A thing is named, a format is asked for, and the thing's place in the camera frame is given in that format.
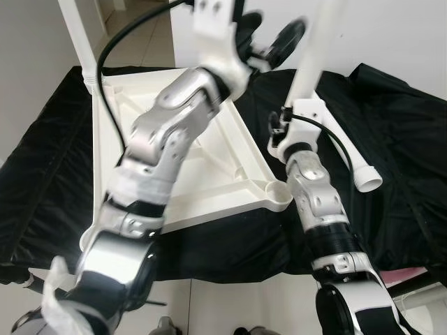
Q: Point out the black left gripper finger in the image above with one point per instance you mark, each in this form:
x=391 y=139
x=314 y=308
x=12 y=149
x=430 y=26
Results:
x=288 y=38
x=249 y=28

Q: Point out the white plastic table leg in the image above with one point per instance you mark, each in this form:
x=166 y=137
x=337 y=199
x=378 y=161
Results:
x=356 y=160
x=314 y=49
x=77 y=42

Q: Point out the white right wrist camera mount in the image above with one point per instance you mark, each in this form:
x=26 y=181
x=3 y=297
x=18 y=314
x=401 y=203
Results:
x=304 y=122

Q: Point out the pink plastic object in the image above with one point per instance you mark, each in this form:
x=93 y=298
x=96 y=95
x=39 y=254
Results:
x=401 y=274

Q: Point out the black metal rod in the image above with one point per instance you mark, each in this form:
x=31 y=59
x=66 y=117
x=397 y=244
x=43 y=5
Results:
x=28 y=278

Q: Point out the black metal bar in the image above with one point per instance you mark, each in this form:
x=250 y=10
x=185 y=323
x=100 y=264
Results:
x=419 y=279

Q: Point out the white plastic table top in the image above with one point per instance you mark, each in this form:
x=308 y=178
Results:
x=230 y=174

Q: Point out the grey right robot foot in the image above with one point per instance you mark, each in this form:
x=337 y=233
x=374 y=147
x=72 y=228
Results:
x=251 y=331

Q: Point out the black table cloth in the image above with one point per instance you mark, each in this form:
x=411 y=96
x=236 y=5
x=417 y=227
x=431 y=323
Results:
x=405 y=174

